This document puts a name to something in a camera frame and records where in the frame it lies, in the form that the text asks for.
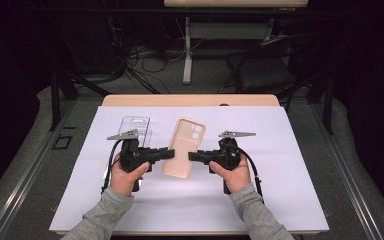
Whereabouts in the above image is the aluminium floor rail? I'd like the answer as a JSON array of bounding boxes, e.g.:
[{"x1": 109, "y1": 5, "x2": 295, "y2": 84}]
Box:
[
  {"x1": 309, "y1": 103, "x2": 384, "y2": 240},
  {"x1": 0, "y1": 99, "x2": 78, "y2": 240}
]

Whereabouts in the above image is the person's left hand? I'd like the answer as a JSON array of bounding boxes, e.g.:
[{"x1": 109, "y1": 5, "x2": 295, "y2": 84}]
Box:
[{"x1": 109, "y1": 161, "x2": 151, "y2": 198}]

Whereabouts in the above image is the beige phone case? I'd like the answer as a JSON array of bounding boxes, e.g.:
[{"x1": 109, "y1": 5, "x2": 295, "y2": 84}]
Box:
[{"x1": 161, "y1": 117, "x2": 207, "y2": 179}]

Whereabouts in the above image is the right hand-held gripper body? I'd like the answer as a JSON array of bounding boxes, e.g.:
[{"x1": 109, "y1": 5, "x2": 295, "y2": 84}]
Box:
[{"x1": 201, "y1": 130, "x2": 257, "y2": 172}]

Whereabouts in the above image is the clear plastic packaging box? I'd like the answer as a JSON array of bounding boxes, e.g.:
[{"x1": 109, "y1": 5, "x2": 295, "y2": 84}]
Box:
[{"x1": 117, "y1": 115, "x2": 153, "y2": 148}]

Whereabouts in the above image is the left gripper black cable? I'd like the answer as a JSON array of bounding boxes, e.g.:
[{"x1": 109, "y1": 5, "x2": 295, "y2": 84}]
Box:
[{"x1": 100, "y1": 139, "x2": 124, "y2": 195}]

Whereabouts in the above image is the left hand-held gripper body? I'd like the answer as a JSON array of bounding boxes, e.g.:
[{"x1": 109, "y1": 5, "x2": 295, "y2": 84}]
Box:
[{"x1": 106, "y1": 129, "x2": 163, "y2": 174}]

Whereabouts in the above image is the bundle of floor cables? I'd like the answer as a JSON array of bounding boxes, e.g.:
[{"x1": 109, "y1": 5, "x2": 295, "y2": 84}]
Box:
[{"x1": 109, "y1": 16, "x2": 188, "y2": 94}]

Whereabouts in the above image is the black chair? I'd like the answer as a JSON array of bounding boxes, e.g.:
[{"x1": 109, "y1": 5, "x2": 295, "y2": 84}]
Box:
[{"x1": 218, "y1": 33, "x2": 318, "y2": 101}]

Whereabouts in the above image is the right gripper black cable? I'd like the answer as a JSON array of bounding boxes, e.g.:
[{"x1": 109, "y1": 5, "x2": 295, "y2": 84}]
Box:
[{"x1": 238, "y1": 146, "x2": 266, "y2": 204}]

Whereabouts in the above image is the white table sheet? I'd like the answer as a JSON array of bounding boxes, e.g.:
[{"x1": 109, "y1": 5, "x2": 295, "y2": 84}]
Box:
[{"x1": 49, "y1": 105, "x2": 330, "y2": 233}]

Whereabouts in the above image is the white desk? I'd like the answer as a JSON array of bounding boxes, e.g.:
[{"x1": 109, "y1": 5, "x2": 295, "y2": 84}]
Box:
[{"x1": 163, "y1": 0, "x2": 309, "y2": 85}]

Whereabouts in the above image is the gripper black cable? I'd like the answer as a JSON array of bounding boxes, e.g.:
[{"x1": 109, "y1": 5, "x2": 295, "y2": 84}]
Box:
[
  {"x1": 238, "y1": 146, "x2": 266, "y2": 204},
  {"x1": 100, "y1": 139, "x2": 124, "y2": 195}
]

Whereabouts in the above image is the person's right hand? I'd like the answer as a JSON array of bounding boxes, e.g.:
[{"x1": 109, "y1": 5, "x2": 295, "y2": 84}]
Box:
[{"x1": 209, "y1": 153, "x2": 252, "y2": 194}]

